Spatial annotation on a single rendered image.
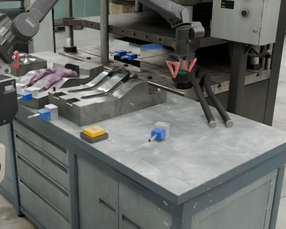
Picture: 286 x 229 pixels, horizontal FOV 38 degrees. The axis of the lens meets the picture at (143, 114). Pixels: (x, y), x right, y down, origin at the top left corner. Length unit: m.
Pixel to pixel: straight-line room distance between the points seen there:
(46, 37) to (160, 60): 3.65
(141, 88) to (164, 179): 0.65
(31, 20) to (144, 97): 0.73
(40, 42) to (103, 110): 4.44
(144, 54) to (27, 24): 1.32
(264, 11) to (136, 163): 1.04
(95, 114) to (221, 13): 0.88
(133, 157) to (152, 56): 1.28
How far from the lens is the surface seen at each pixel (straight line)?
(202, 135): 1.66
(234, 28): 2.16
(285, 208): 2.80
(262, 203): 1.79
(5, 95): 1.54
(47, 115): 1.79
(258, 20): 2.07
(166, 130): 1.60
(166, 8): 1.68
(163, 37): 2.42
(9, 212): 2.68
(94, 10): 9.86
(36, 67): 2.54
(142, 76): 2.52
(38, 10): 1.40
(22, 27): 1.37
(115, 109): 1.81
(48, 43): 6.20
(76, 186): 1.87
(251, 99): 2.77
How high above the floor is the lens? 1.46
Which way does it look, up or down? 21 degrees down
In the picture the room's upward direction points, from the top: 1 degrees clockwise
